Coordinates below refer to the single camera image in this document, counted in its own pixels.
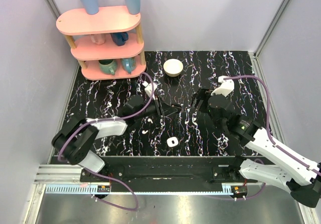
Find white square charging case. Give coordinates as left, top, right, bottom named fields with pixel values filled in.
left=167, top=137, right=179, bottom=148

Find black earbud charging case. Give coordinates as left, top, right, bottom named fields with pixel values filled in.
left=172, top=104, right=182, bottom=109

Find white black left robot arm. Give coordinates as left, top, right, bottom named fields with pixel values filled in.
left=52, top=95, right=182, bottom=182

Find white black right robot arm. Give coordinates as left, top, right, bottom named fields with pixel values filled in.
left=192, top=88, right=320, bottom=208

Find cream white bowl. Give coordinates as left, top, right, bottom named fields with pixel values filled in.
left=163, top=59, right=184, bottom=77

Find blue butterfly mug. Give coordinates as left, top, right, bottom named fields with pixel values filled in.
left=121, top=57, right=136, bottom=74

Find green ceramic mug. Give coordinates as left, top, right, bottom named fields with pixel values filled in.
left=98, top=59, right=117, bottom=75

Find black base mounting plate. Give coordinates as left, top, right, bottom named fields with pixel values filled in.
left=80, top=155, right=261, bottom=186

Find dark blue mug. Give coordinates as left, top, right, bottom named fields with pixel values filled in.
left=110, top=32, right=129, bottom=46

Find pink three-tier shelf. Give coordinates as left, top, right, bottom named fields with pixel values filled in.
left=56, top=6, right=146, bottom=81

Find pink mug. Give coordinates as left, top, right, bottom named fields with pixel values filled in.
left=90, top=34, right=105, bottom=45

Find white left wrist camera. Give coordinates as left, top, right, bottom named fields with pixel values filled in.
left=142, top=81, right=157, bottom=100

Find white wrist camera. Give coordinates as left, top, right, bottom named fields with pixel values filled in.
left=142, top=81, right=157, bottom=100
left=211, top=76, right=234, bottom=97

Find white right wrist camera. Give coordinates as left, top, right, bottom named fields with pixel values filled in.
left=211, top=76, right=234, bottom=97

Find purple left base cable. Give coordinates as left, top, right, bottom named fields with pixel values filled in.
left=85, top=171, right=139, bottom=211

